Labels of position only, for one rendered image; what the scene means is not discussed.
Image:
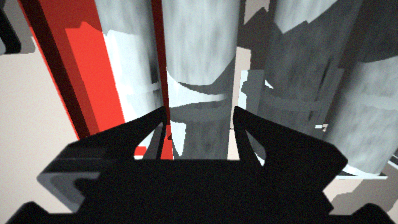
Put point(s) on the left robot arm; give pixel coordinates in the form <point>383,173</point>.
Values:
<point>8,41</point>

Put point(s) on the red scrap tray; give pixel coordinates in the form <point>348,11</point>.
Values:
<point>69,36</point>

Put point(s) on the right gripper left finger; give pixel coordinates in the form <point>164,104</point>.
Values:
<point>121,141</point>

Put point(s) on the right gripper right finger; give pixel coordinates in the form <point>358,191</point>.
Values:
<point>294,160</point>

